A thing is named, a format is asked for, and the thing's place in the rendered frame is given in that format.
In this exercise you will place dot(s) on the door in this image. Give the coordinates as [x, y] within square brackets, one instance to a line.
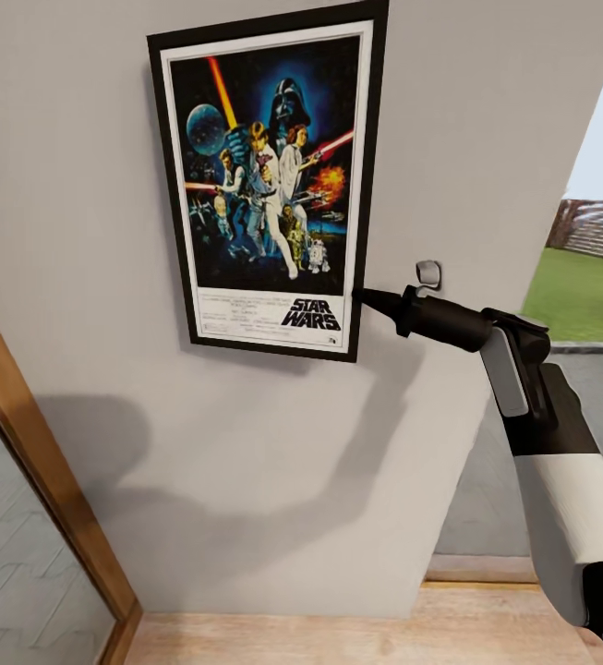
[64, 598]

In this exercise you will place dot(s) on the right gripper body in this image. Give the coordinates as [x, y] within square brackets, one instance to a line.
[436, 319]

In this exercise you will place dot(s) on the poster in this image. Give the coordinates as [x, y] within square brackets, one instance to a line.
[269, 131]

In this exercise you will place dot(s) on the fixed window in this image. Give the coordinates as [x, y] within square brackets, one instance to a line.
[484, 542]

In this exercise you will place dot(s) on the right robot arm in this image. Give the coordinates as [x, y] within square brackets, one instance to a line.
[558, 464]

